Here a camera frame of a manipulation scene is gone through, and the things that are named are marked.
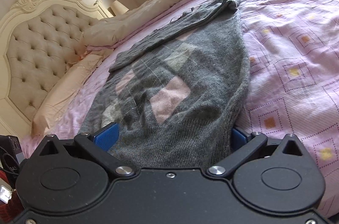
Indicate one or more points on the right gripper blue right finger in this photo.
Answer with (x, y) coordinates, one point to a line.
(245, 147)

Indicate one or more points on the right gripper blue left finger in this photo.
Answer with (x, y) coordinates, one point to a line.
(97, 145)

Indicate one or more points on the grey argyle knit sweater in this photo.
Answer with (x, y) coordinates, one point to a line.
(176, 94)

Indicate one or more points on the beige pillow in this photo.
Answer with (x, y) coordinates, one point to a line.
(59, 98)

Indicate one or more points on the cream tufted headboard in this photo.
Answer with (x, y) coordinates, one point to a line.
(40, 40)

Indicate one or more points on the pink patterned bed sheet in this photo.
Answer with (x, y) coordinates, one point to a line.
(293, 50)

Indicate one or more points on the cream bedside lamp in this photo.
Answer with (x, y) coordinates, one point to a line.
(117, 8)

